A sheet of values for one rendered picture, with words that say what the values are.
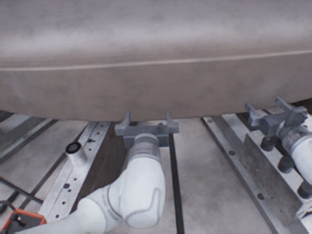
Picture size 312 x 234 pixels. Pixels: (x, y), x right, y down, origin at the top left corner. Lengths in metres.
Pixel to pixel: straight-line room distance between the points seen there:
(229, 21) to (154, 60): 0.35
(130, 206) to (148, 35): 0.62
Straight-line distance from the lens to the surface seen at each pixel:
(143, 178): 0.49
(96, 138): 1.14
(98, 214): 0.56
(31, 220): 0.82
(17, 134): 1.97
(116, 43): 0.87
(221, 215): 1.26
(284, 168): 1.02
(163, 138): 0.62
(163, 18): 0.87
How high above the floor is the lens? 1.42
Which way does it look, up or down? 38 degrees down
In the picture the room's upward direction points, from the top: 5 degrees counter-clockwise
